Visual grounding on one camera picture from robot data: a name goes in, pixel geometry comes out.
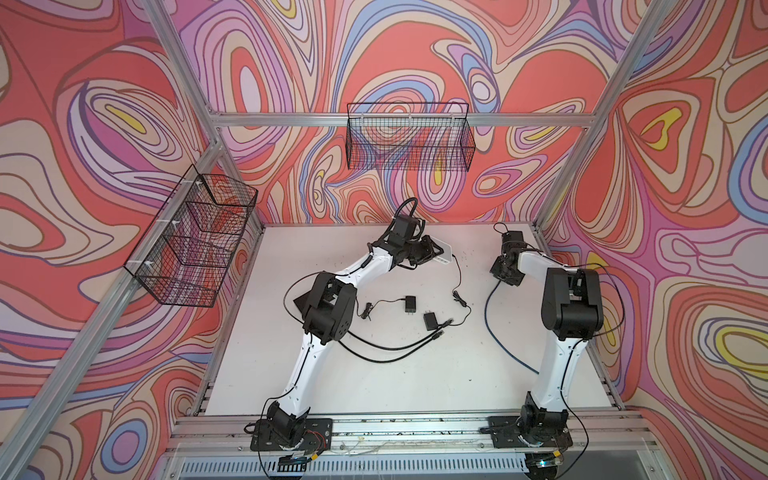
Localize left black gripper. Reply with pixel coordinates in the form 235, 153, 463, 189
402, 236, 446, 267

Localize black power adapter with cord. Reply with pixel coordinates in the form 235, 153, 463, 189
423, 254, 473, 332

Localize blue ethernet cable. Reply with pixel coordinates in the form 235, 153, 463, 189
483, 280, 540, 376

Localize black ethernet cable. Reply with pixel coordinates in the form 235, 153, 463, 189
281, 272, 454, 365

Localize white square router box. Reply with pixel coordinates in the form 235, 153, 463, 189
430, 237, 453, 265

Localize black network switch box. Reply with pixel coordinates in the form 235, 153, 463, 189
293, 296, 306, 323

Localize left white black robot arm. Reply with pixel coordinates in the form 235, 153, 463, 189
255, 197, 445, 448

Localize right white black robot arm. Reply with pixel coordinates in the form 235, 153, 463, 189
490, 230, 604, 447

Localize rear black wire basket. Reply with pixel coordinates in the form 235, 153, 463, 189
345, 100, 476, 172

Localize black wire basket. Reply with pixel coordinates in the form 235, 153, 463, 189
123, 166, 258, 308
345, 100, 476, 172

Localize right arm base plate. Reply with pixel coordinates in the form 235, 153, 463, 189
479, 415, 573, 450

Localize aluminium front rail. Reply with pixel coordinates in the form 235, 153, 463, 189
158, 409, 675, 479

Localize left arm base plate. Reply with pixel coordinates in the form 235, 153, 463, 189
243, 417, 334, 453

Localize left black wire basket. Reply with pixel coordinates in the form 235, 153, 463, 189
123, 166, 258, 308

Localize aluminium frame struts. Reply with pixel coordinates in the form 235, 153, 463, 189
1, 1, 658, 479

